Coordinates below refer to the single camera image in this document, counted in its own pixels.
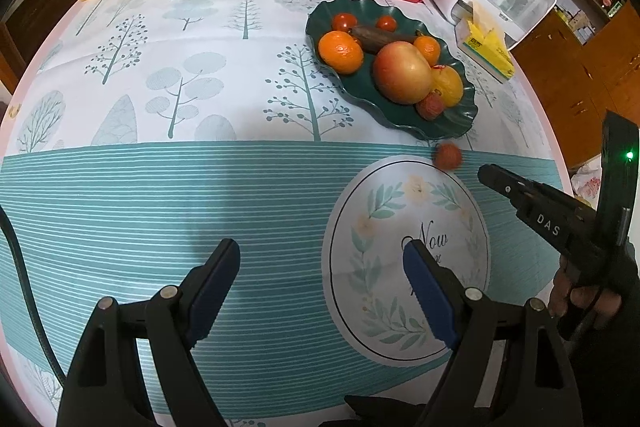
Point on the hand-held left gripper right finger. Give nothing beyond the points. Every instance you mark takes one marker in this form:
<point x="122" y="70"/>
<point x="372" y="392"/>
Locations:
<point x="430" y="287"/>

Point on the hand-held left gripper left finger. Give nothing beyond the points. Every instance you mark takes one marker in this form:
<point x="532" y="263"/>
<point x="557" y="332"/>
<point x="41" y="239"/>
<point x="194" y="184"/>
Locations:
<point x="215" y="287"/>

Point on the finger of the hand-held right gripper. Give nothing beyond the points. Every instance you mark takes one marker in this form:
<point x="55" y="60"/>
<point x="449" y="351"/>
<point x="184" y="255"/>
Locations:
<point x="500" y="179"/>

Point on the red lychee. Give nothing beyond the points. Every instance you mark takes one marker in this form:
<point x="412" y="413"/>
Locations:
<point x="446" y="157"/>

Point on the wrinkled dark red fruit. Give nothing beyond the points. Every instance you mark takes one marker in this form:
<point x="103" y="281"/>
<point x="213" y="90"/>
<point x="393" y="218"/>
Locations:
<point x="431" y="107"/>

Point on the tangerine with stem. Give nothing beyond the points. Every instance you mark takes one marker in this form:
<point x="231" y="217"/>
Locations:
<point x="428" y="49"/>

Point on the dark green wavy plate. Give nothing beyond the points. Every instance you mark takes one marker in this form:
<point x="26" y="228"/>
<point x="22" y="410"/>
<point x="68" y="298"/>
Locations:
<point x="357" y="84"/>

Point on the dark brown sweet potato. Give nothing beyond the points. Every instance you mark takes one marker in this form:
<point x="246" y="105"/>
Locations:
<point x="380" y="39"/>

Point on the small red tomato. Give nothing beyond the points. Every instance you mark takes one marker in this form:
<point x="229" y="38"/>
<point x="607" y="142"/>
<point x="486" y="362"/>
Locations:
<point x="386" y="23"/>

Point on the round orange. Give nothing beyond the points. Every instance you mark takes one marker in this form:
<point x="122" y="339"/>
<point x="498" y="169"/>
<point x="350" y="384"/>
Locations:
<point x="340" y="53"/>

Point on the person's right forearm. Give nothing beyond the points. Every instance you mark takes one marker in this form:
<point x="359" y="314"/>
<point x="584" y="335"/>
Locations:
<point x="610" y="377"/>

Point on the person's right hand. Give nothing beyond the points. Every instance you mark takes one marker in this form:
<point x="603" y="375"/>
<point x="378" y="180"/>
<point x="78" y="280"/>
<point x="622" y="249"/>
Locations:
<point x="585" y="297"/>

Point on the white plastic bag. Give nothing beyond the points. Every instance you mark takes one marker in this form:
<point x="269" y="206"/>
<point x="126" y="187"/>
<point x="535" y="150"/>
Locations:
<point x="587" y="184"/>

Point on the tree print tablecloth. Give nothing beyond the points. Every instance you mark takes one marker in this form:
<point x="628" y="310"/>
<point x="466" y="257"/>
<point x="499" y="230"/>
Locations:
<point x="200" y="187"/>

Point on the yellow orange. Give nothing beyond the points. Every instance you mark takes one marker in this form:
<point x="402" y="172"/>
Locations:
<point x="447" y="87"/>

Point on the yellow tissue pack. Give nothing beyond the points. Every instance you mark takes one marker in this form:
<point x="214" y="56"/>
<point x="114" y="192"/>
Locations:
<point x="487" y="52"/>

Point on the red yellow apple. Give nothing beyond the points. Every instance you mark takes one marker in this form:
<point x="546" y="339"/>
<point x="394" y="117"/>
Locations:
<point x="402" y="74"/>

